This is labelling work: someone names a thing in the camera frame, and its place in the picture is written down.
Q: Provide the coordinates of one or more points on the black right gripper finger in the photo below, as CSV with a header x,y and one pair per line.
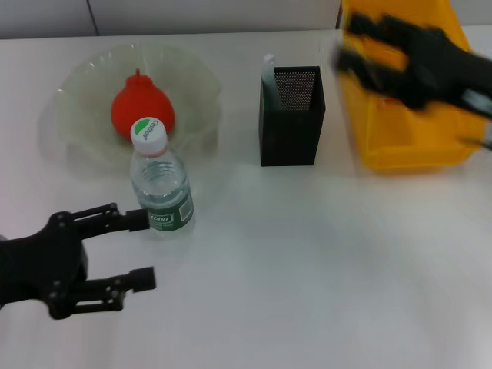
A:
x,y
369,71
376,27

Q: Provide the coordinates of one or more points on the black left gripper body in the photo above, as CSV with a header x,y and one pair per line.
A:
x,y
34,269

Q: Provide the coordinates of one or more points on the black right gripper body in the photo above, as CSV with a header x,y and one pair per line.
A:
x,y
438,73

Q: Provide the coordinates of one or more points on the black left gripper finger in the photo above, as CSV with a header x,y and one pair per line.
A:
x,y
136,221
142,278

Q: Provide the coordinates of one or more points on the clear bottle with green label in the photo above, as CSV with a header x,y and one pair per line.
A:
x,y
161,184

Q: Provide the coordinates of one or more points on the red-orange toy orange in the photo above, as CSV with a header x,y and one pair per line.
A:
x,y
142,104

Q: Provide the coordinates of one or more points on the black mesh pen holder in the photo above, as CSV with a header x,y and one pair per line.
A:
x,y
292,138

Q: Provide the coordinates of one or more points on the translucent green fruit plate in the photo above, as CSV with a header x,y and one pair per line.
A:
x,y
192,96

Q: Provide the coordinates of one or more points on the yellow plastic bin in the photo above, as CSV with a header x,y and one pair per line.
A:
x,y
407,142

